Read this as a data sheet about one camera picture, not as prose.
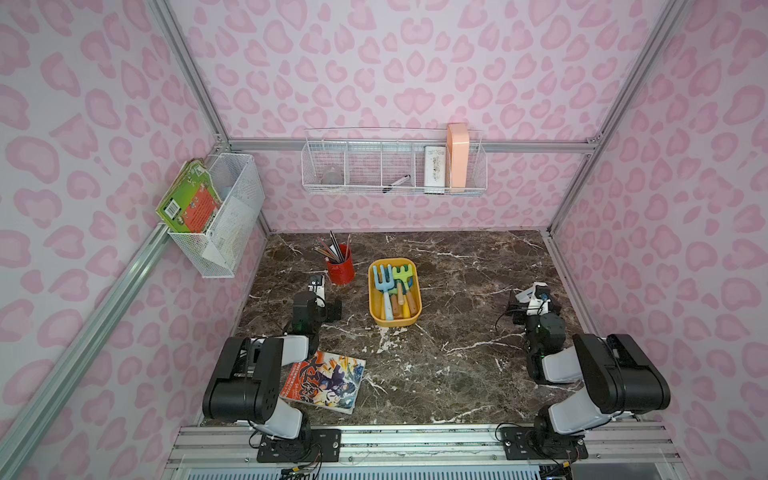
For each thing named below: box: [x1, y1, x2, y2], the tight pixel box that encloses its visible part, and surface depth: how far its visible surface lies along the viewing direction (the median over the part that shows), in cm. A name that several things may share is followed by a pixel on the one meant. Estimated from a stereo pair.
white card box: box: [424, 146, 446, 194], surface depth 94 cm
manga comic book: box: [280, 351, 366, 415], surface depth 84 cm
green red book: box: [156, 159, 223, 233], surface depth 73 cm
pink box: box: [446, 123, 470, 189], surface depth 85 cm
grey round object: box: [324, 172, 343, 185], surface depth 100 cm
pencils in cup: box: [313, 230, 352, 264], surface depth 103 cm
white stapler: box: [515, 281, 551, 303], surface depth 78 cm
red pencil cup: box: [327, 244, 355, 285], surface depth 106 cm
